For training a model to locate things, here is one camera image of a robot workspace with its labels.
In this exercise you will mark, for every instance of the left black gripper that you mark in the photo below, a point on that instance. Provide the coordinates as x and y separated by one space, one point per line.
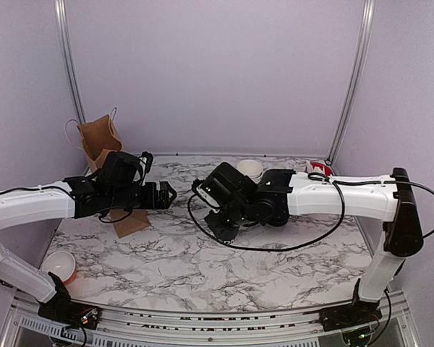
163 202

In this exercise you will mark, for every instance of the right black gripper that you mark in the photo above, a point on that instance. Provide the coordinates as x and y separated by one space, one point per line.
220 230

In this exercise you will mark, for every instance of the brown paper bag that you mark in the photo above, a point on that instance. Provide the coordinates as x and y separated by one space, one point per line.
98 139

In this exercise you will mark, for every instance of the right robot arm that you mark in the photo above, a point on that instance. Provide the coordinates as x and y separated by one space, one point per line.
389 199

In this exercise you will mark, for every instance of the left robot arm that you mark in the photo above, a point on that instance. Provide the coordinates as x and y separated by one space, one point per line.
25 205

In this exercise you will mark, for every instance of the stack of paper cups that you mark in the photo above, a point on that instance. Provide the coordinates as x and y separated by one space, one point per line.
251 168

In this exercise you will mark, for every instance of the white packets in container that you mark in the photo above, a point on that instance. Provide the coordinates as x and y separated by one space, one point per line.
309 167

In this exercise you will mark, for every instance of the red cylindrical container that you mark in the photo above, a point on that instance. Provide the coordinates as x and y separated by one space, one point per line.
321 168

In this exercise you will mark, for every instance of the orange white bowl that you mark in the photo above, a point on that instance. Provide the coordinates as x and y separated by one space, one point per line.
62 264

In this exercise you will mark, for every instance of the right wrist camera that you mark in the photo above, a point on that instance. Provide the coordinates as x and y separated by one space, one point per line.
203 195

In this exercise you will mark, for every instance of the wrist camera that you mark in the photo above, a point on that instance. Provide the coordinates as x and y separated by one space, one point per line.
203 195
146 161

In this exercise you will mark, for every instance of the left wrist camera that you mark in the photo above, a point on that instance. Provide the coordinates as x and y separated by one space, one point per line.
146 161

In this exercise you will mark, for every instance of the right aluminium frame post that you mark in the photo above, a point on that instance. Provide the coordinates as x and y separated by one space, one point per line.
358 66

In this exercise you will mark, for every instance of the aluminium frame post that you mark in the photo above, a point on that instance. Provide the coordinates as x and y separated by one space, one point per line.
358 66
69 64

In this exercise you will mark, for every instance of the left aluminium frame post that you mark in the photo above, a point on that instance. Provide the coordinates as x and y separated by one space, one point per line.
69 64

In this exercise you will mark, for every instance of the front aluminium rail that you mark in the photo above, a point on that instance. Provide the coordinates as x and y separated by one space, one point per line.
120 326

